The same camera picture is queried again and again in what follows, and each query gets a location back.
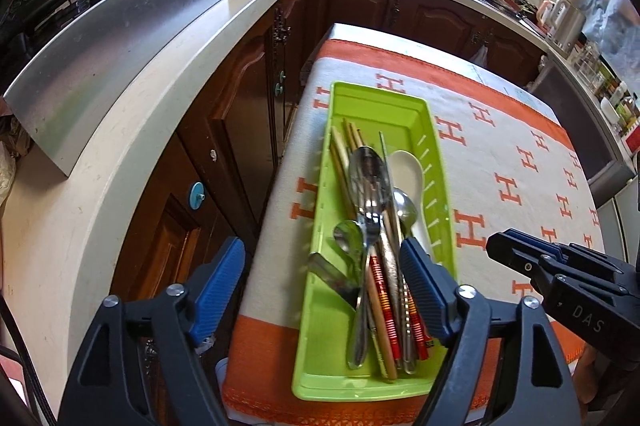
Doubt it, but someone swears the small steel spoon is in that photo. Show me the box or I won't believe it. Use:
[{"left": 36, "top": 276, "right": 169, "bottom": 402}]
[{"left": 393, "top": 187, "right": 418, "bottom": 237}]

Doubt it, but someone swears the steel twisted chopstick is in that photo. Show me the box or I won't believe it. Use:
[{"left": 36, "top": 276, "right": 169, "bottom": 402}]
[{"left": 378, "top": 131, "right": 416, "bottom": 375}]

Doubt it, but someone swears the brown chopstick striped end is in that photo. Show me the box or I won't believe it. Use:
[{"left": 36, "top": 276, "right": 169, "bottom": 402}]
[{"left": 370, "top": 255, "right": 400, "bottom": 364}]

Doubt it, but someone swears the white ceramic soup spoon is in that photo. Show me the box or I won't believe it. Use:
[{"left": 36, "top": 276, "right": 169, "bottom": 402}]
[{"left": 388, "top": 149, "right": 433, "bottom": 256}]

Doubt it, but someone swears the brown wooden chopstick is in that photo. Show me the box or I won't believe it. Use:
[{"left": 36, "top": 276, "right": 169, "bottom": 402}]
[{"left": 346, "top": 145, "right": 397, "bottom": 380}]

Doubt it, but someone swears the large steel spoon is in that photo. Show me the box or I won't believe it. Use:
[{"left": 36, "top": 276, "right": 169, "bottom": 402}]
[{"left": 347, "top": 145, "right": 388, "bottom": 368}]

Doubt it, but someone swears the steel soup spoon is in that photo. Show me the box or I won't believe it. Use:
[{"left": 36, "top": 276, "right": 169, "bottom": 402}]
[{"left": 307, "top": 220, "right": 362, "bottom": 309}]

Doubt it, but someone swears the green plastic utensil tray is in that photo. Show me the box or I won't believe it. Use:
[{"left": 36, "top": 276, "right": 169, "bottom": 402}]
[{"left": 292, "top": 82, "right": 456, "bottom": 403}]

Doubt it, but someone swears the dark brown chopstick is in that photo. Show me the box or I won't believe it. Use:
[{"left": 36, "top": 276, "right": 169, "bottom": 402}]
[{"left": 343, "top": 119, "right": 364, "bottom": 152}]

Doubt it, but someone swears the pale chopstick red end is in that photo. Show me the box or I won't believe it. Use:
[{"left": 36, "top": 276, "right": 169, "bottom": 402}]
[{"left": 408, "top": 293, "right": 431, "bottom": 361}]

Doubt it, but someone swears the right hand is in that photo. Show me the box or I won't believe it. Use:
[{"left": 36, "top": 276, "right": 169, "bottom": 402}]
[{"left": 573, "top": 345, "right": 601, "bottom": 415}]

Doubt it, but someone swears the orange white H-pattern cloth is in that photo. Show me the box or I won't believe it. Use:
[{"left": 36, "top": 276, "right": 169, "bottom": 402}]
[{"left": 217, "top": 31, "right": 603, "bottom": 425}]

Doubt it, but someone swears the red label canister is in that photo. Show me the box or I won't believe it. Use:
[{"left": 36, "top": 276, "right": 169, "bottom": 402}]
[{"left": 623, "top": 119, "right": 640, "bottom": 155}]

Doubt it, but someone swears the white plastic bag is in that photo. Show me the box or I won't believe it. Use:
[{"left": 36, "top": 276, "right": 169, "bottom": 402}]
[{"left": 471, "top": 44, "right": 488, "bottom": 68}]

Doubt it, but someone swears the blue round cabinet knob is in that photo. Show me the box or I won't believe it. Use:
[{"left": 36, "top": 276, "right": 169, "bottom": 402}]
[{"left": 189, "top": 181, "right": 206, "bottom": 210}]

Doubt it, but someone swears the steel electric kettle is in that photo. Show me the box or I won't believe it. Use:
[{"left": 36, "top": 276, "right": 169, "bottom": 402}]
[{"left": 536, "top": 0, "right": 586, "bottom": 57}]

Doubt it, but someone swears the steel splash guard panel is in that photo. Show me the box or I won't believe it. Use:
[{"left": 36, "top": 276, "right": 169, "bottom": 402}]
[{"left": 4, "top": 0, "right": 221, "bottom": 175}]

